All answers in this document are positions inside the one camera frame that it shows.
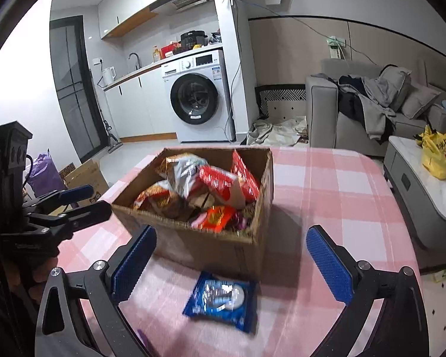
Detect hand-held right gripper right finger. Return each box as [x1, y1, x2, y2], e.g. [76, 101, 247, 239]
[306, 225, 430, 357]

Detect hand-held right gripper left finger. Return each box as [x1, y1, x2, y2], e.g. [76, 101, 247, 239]
[34, 225, 157, 357]

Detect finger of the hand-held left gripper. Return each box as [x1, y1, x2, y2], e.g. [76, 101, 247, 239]
[22, 185, 94, 216]
[24, 200, 113, 232]

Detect brown cardboard box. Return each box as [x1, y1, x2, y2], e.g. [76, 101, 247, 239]
[111, 147, 274, 279]

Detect blue cookie packet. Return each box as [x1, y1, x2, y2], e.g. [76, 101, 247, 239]
[182, 271, 257, 333]

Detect red cookie packet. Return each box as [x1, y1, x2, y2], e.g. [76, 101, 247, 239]
[191, 206, 236, 233]

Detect person's left hand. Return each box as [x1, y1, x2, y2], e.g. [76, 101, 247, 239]
[30, 255, 58, 291]

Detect small printed cardboard box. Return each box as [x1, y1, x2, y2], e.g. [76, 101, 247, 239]
[59, 159, 110, 199]

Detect purple plastic bag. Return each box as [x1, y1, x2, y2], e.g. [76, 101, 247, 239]
[27, 152, 65, 198]

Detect pink checked tablecloth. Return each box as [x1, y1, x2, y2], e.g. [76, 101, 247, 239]
[56, 146, 422, 357]

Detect orange brown snack packet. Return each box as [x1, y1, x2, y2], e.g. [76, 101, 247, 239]
[134, 180, 186, 218]

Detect stick vacuum cleaner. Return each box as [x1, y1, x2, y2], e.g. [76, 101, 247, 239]
[103, 119, 123, 153]

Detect purple snack packet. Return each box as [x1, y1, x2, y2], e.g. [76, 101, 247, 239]
[230, 212, 253, 231]

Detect silver and orange snack bag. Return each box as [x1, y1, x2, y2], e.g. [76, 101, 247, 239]
[156, 154, 209, 198]

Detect black glass door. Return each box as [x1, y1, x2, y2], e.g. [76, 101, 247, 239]
[49, 15, 102, 162]

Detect white kitchen base cabinet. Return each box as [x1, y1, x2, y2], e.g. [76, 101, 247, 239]
[103, 68, 179, 144]

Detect grey coffee table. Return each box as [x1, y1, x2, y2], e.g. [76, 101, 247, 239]
[384, 136, 446, 250]

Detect white and red snack packet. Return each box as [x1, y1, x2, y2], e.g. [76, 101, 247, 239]
[199, 165, 246, 209]

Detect tall red snack bag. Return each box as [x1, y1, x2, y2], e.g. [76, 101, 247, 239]
[231, 149, 261, 201]

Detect beige cloth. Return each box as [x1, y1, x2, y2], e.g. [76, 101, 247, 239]
[246, 116, 308, 146]

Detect grey sofa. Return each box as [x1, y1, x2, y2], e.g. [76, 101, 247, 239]
[305, 57, 446, 157]

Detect yellow plastic bag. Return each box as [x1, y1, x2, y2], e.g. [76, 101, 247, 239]
[414, 124, 446, 179]

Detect black clothes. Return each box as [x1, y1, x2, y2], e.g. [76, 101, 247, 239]
[337, 75, 372, 123]

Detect black patterned low cabinet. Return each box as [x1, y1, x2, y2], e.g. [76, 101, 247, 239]
[255, 85, 307, 120]

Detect grey jacket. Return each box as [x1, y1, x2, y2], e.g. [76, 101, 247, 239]
[338, 66, 412, 144]

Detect white washing machine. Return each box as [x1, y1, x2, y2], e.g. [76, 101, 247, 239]
[161, 49, 235, 144]

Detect grey cushion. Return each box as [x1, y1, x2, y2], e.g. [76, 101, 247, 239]
[401, 84, 441, 120]

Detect black pressure cooker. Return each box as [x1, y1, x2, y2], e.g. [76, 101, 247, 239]
[180, 30, 209, 50]

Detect white power strip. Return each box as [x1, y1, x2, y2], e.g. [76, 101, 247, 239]
[327, 35, 347, 59]

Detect range hood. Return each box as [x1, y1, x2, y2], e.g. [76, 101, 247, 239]
[149, 0, 212, 15]

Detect white wall cabinet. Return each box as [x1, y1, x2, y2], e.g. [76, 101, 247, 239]
[98, 0, 173, 40]

